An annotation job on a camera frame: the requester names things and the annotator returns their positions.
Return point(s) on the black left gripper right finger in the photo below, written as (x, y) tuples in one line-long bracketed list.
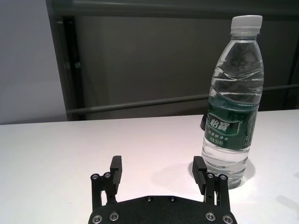
[(201, 175)]

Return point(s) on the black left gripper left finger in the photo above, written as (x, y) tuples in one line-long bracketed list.
[(114, 177)]

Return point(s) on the clear water bottle green label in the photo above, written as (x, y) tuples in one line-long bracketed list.
[(231, 116)]

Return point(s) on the green push button black base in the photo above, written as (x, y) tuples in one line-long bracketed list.
[(202, 122)]

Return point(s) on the dark horizontal wall rail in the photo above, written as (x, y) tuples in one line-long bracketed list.
[(163, 101)]

